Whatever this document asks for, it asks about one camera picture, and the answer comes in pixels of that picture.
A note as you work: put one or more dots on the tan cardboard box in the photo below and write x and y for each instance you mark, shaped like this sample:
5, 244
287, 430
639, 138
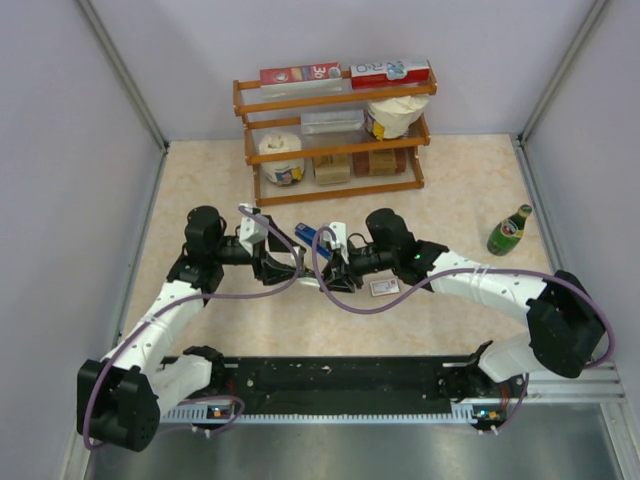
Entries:
332, 169

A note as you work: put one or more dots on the small staple box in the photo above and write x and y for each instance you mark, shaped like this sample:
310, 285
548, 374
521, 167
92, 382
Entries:
384, 287

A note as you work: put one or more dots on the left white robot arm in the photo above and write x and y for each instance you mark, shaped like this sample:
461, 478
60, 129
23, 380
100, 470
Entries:
122, 397

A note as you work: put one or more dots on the green glass bottle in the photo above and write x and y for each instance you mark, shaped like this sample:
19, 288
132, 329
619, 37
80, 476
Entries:
508, 233

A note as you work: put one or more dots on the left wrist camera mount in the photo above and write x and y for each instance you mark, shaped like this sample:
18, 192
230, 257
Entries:
251, 232

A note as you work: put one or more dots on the blue black stapler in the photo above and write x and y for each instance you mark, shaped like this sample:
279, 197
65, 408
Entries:
306, 233

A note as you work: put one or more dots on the red white toothpaste box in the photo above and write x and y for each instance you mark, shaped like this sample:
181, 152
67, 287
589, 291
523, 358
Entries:
389, 73

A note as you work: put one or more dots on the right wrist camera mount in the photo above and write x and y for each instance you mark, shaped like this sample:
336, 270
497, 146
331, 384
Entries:
334, 236

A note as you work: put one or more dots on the white slotted cable duct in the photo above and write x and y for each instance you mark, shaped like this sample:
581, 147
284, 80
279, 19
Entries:
204, 414

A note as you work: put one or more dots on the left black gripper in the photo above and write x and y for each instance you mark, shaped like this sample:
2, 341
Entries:
270, 273

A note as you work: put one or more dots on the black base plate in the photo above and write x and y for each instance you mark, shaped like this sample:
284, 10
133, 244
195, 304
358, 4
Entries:
351, 385

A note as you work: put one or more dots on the clear plastic box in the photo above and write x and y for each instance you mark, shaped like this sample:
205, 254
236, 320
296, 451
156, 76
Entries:
334, 125

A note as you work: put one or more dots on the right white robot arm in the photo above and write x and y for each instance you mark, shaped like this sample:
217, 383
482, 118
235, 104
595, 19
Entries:
564, 326

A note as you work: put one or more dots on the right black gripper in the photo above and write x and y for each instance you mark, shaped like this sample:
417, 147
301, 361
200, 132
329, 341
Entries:
337, 273

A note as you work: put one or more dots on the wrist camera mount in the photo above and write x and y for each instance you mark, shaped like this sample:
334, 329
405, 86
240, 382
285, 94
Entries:
334, 236
251, 232

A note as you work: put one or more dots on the red foil wrap box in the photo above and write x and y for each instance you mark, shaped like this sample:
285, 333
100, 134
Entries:
303, 79

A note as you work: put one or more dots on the brown brick-pattern box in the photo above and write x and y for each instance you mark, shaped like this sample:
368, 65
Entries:
379, 162

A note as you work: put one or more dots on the wooden three-tier shelf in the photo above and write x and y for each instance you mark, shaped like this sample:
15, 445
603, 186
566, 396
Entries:
326, 146

